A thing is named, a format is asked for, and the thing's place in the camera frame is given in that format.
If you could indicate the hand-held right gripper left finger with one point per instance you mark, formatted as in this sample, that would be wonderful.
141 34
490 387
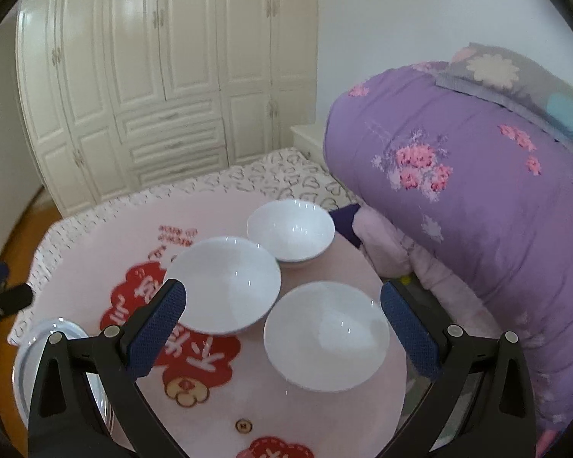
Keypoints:
157 329

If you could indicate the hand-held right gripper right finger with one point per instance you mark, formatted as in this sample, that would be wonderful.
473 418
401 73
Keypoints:
408 329

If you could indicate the grey-rimmed white plate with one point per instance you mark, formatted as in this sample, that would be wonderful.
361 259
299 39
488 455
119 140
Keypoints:
71 328

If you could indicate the white bowl grey band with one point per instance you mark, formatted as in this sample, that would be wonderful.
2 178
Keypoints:
291 229
224 286

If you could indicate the plain white bowl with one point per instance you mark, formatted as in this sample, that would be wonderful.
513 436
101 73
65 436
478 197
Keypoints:
327 338

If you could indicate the light pink blanket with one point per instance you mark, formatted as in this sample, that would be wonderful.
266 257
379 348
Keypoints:
396 248

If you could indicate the round pink-clothed table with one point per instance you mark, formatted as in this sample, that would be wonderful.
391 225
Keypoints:
114 257

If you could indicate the dark purple cloth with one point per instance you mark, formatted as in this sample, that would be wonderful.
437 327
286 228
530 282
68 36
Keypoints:
346 224

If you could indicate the purple floral quilt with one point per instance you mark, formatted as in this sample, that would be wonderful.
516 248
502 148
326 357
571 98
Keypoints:
482 224

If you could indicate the white heart-print bed sheet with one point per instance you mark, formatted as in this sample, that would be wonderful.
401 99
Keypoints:
277 176

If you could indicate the cream nightstand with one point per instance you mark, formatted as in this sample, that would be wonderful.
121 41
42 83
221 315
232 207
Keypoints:
308 136

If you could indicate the cream panelled wardrobe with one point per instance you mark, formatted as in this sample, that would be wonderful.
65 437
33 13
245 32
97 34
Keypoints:
148 81

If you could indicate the grey floral pillow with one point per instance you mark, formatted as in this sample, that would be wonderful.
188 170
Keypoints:
496 71

